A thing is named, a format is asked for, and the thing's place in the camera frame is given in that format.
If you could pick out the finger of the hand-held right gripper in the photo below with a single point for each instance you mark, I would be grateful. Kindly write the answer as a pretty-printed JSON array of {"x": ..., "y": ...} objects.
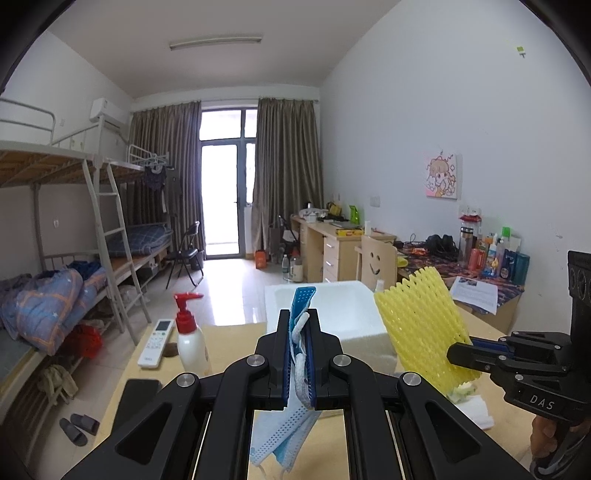
[
  {"x": 485, "y": 343},
  {"x": 471, "y": 357}
]

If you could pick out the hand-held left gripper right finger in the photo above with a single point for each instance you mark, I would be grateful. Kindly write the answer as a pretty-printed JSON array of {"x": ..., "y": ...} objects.
[{"x": 312, "y": 369}]

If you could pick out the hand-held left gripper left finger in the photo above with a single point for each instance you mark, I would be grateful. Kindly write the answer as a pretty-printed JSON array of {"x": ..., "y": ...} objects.
[{"x": 286, "y": 369}]

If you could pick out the yellow foam net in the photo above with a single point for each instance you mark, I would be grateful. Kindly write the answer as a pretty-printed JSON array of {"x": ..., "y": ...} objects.
[{"x": 422, "y": 332}]

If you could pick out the white foam box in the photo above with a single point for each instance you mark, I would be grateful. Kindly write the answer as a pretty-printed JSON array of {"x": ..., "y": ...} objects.
[{"x": 332, "y": 314}]

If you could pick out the blue face mask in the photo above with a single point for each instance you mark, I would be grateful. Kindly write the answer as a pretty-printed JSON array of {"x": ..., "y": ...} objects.
[{"x": 281, "y": 434}]

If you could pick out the person's right hand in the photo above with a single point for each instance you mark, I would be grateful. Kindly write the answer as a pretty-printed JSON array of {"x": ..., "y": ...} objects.
[{"x": 541, "y": 436}]

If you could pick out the white tissue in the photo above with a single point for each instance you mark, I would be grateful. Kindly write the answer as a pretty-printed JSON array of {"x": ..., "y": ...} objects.
[{"x": 478, "y": 408}]

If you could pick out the white paper sheet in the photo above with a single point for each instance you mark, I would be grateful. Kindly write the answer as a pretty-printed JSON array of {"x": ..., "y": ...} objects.
[{"x": 473, "y": 293}]

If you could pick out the group of toiletry bottles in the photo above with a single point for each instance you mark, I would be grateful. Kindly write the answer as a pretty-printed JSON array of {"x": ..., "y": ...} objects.
[{"x": 494, "y": 256}]

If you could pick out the desk with patterned cloth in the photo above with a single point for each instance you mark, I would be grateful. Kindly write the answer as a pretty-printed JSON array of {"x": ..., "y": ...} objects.
[{"x": 434, "y": 267}]

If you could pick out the white lotion bottle red pump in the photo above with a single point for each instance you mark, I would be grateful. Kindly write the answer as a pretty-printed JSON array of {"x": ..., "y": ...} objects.
[{"x": 191, "y": 339}]

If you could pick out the black headphones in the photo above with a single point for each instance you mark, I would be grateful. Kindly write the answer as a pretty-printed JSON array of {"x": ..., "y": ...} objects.
[{"x": 438, "y": 242}]

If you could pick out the orange container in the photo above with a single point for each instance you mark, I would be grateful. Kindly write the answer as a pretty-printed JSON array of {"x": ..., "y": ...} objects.
[{"x": 261, "y": 258}]

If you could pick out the yellow cloth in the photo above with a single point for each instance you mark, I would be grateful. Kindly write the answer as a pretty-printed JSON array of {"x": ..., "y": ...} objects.
[{"x": 402, "y": 261}]

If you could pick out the wooden chair with smiley face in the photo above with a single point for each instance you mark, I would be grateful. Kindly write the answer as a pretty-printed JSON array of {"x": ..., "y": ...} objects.
[{"x": 376, "y": 263}]

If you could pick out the wooden desk with drawers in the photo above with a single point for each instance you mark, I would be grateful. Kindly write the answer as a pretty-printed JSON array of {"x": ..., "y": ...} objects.
[{"x": 334, "y": 247}]

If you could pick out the white remote control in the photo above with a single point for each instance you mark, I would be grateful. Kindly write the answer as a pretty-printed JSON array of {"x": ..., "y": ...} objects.
[{"x": 156, "y": 344}]

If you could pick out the yellow box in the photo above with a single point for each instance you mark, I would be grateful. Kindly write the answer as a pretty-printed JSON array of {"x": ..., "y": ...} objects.
[{"x": 348, "y": 232}]

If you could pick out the black folding chair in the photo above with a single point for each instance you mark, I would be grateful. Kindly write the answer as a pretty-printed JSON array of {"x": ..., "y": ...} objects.
[{"x": 184, "y": 253}]

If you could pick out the green package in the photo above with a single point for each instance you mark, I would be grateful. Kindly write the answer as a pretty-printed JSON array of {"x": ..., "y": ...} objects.
[{"x": 354, "y": 213}]

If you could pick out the blue plaid bedding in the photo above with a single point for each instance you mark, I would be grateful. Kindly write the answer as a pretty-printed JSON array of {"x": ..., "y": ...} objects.
[{"x": 145, "y": 237}]

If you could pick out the glass balcony door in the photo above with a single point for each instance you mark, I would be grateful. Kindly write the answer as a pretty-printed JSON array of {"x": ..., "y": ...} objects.
[{"x": 226, "y": 184}]

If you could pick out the brown curtain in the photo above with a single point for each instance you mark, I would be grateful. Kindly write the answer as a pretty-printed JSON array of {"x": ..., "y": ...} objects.
[
  {"x": 161, "y": 138},
  {"x": 284, "y": 170}
]

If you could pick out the grey slipper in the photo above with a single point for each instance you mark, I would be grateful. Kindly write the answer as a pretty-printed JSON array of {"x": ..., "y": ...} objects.
[
  {"x": 74, "y": 431},
  {"x": 85, "y": 422}
]

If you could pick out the white metal bed ladder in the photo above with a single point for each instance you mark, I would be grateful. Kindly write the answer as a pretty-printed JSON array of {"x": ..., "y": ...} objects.
[{"x": 108, "y": 240}]

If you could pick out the beige cloth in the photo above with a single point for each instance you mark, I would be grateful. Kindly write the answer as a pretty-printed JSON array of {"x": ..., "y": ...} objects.
[{"x": 57, "y": 381}]

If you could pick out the dark hanging clothes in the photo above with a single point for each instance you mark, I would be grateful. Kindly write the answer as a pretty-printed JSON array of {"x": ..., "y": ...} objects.
[{"x": 154, "y": 177}]

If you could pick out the blue and orange quilt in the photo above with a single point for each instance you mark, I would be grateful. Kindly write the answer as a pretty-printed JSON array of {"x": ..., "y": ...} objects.
[{"x": 51, "y": 307}]

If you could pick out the metal bunk bed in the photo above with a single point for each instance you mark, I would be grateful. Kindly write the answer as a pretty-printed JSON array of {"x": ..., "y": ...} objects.
[
  {"x": 124, "y": 170},
  {"x": 41, "y": 164}
]

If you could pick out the white air conditioner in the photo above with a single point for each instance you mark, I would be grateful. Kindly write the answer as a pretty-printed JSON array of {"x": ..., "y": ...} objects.
[{"x": 107, "y": 110}]

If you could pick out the ceiling tube light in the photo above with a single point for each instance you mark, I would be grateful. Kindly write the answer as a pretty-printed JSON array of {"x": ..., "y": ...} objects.
[{"x": 214, "y": 41}]

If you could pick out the pink cartoon wall poster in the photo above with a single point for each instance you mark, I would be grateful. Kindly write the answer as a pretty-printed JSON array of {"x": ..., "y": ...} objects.
[{"x": 443, "y": 177}]

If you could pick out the green wall hook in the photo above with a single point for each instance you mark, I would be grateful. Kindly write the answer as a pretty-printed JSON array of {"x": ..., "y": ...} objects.
[{"x": 521, "y": 50}]

